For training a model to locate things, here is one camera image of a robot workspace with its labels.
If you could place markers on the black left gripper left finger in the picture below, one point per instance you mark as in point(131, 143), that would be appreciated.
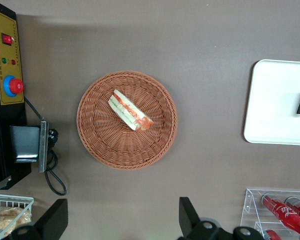
point(52, 222)

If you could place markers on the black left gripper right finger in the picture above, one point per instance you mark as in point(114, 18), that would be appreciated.
point(188, 220)

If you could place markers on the triangle sandwich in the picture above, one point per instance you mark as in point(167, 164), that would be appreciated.
point(128, 112)

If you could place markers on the round brown wicker basket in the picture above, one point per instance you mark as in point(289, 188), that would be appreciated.
point(102, 140)

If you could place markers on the light rectangular plastic tray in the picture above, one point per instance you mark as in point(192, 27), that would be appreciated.
point(272, 105)

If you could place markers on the bagged fried snack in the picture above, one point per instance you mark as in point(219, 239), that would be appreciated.
point(13, 212)
point(2, 225)

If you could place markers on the clear acrylic bottle rack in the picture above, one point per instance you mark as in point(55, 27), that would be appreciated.
point(250, 207)

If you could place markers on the black sealing machine yellow panel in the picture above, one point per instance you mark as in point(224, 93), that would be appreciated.
point(7, 125)

